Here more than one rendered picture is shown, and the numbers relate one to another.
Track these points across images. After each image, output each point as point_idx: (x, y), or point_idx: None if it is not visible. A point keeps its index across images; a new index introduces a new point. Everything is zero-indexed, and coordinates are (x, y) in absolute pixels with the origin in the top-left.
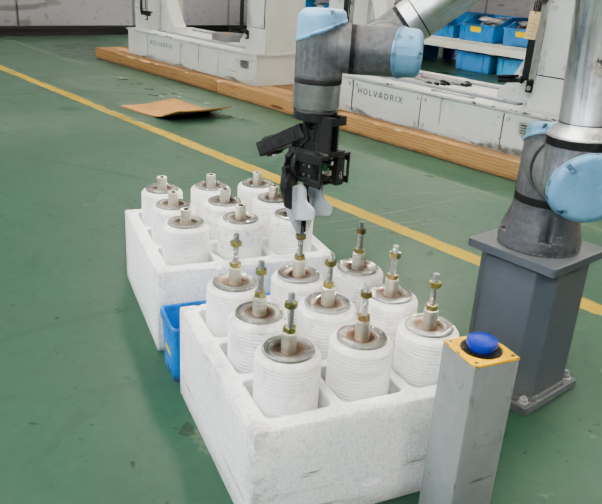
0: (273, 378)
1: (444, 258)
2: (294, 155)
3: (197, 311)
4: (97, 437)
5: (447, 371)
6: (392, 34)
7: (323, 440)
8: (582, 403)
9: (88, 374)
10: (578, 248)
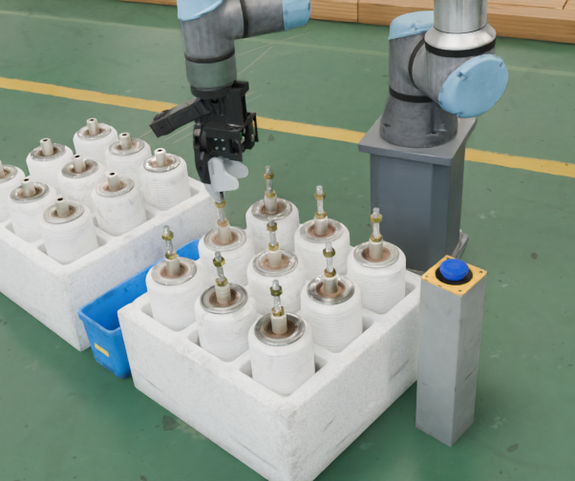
0: (281, 361)
1: (287, 139)
2: (203, 132)
3: (138, 309)
4: (90, 468)
5: (430, 302)
6: None
7: (333, 394)
8: (481, 256)
9: (28, 407)
10: (457, 127)
